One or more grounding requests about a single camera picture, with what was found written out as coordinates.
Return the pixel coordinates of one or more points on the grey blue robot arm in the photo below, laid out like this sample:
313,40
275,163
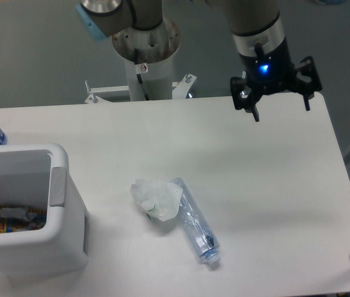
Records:
247,20

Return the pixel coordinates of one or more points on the crushed clear plastic bottle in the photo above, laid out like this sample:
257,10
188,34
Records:
198,231

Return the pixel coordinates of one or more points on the white plastic bag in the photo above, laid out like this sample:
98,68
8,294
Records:
158,199

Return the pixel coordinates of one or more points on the colourful trash in can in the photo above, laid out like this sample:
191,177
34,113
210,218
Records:
17,218

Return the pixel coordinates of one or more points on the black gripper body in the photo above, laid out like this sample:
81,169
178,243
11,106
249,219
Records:
267,70

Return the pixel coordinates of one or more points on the white trash can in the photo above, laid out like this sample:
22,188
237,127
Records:
38,176

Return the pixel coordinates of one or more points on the white pedestal foot bracket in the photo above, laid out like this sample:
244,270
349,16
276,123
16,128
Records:
180,89

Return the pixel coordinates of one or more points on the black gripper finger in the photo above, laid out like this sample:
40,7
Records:
307,80
246,94

